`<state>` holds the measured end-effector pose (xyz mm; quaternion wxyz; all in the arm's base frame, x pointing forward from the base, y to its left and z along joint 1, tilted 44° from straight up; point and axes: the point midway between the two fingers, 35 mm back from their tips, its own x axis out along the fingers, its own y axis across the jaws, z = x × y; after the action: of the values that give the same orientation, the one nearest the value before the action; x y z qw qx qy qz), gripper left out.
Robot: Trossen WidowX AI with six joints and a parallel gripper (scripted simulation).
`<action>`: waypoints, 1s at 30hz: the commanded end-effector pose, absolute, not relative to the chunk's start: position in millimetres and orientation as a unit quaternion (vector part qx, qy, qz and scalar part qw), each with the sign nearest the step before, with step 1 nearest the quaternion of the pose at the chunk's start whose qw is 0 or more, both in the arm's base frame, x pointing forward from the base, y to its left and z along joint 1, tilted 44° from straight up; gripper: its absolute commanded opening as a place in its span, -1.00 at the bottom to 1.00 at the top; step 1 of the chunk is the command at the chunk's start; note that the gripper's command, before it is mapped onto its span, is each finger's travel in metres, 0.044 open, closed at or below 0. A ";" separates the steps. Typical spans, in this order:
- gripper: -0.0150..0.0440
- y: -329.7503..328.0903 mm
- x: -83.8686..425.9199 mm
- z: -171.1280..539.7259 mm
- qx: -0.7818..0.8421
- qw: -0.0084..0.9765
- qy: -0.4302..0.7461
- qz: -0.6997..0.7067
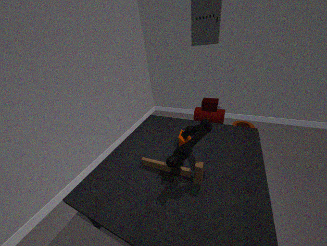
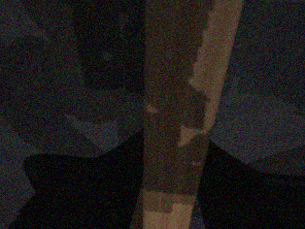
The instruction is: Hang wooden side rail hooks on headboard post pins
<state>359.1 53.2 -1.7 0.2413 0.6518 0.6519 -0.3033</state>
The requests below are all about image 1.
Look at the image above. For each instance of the brown wooden board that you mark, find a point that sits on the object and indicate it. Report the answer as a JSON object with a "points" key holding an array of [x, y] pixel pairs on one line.
{"points": [[163, 166]]}

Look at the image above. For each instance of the brown wooden post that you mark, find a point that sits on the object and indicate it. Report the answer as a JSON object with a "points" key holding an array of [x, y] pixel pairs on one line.
{"points": [[198, 172]]}

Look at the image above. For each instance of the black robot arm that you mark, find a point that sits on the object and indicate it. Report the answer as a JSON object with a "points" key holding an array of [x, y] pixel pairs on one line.
{"points": [[185, 149]]}

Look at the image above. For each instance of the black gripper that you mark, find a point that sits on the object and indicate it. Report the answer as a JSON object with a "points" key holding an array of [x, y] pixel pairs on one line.
{"points": [[176, 170]]}

